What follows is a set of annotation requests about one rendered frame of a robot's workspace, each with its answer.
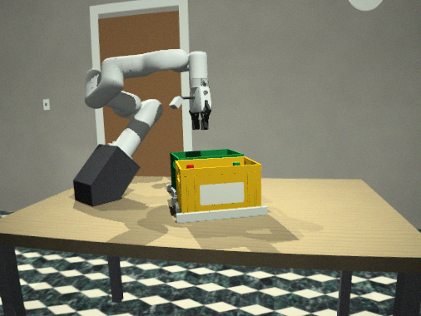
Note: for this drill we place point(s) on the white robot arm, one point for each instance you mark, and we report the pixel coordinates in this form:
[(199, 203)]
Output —
[(104, 85)]

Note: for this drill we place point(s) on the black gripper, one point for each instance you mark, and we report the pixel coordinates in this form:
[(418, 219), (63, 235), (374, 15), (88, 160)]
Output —
[(196, 104)]

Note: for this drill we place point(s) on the yellow plastic crate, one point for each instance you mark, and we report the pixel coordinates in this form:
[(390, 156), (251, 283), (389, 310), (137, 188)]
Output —
[(217, 184)]

